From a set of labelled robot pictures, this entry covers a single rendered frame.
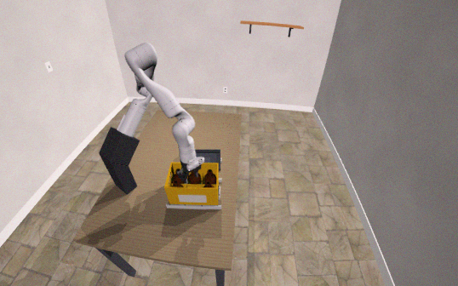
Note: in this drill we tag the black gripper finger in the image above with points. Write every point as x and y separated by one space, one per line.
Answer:
196 170
184 176

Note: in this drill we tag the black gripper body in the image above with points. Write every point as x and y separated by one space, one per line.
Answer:
183 166

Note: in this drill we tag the yellow bottle crate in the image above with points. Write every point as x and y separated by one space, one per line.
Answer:
194 194

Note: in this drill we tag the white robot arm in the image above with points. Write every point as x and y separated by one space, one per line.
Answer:
139 59

